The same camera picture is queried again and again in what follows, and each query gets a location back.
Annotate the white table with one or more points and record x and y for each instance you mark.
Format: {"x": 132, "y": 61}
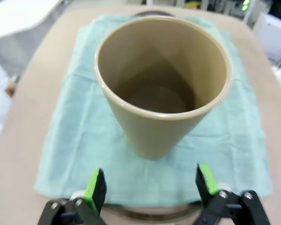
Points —
{"x": 14, "y": 21}

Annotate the white cabinet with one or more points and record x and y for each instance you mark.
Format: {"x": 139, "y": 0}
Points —
{"x": 271, "y": 35}

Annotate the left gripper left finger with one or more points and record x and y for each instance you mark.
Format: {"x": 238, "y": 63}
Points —
{"x": 93, "y": 199}

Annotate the brown tall cup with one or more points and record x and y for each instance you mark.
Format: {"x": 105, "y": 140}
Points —
{"x": 142, "y": 140}

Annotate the dark brown serving tray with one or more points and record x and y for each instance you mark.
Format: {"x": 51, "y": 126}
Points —
{"x": 154, "y": 210}

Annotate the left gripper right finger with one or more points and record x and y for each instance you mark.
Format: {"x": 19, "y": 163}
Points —
{"x": 210, "y": 199}

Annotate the teal cloth mat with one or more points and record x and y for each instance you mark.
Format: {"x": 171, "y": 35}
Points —
{"x": 72, "y": 140}

